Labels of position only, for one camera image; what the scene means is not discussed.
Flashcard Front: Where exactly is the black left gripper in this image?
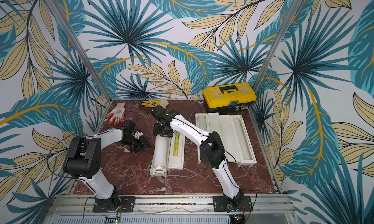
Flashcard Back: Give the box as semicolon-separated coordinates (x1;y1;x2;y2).
119;135;153;154

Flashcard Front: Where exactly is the white wrap dispenser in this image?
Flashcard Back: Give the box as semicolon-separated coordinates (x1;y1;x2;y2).
150;135;171;177
195;112;223;135

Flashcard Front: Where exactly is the white dispenser base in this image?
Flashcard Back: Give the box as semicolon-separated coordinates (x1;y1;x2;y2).
219;115;257;166

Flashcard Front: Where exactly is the plastic wrap roll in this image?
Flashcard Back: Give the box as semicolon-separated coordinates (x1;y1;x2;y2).
153;136;169;171

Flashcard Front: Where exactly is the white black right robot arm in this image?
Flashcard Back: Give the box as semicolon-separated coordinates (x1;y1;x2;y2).
152;106;244;210

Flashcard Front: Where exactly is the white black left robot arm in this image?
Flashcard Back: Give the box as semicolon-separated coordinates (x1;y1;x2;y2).
62;120;151;205

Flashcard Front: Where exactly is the yellow black work glove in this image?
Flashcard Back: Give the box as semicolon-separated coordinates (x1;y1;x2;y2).
140;99;169;108

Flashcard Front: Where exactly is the red white work glove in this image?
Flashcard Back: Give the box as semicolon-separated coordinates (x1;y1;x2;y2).
106;102;126;126

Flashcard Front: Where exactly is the yellow black toolbox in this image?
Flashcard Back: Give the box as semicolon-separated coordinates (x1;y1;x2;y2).
203;82;257;114

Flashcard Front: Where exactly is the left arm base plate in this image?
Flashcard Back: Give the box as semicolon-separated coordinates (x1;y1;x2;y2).
93;196;135;213

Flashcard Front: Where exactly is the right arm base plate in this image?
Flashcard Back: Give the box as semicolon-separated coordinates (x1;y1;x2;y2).
213;196;253;213

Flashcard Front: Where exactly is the aluminium front rail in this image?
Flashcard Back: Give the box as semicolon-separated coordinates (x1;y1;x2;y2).
47;193;296;216

